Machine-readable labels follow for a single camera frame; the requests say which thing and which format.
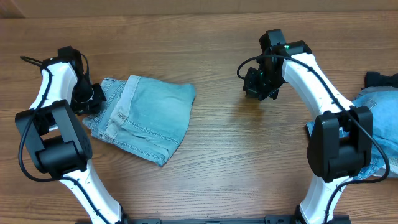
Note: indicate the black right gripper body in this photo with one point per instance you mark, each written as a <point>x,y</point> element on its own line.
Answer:
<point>256,87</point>

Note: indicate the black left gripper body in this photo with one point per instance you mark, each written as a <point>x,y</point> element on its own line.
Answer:
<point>89,98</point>

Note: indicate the light blue denim shorts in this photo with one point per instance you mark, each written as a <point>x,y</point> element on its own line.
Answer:
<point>144,116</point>

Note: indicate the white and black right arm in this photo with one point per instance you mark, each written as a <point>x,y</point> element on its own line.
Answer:
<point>339,145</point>

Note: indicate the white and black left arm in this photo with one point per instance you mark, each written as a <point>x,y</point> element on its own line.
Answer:
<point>54,146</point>

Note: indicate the black folded garment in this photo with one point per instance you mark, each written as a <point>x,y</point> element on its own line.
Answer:
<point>375,79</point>

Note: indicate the darker blue denim shorts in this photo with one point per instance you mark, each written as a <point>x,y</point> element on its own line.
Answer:
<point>382,101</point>

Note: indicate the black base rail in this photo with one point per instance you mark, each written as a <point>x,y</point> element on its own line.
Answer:
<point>217,221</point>

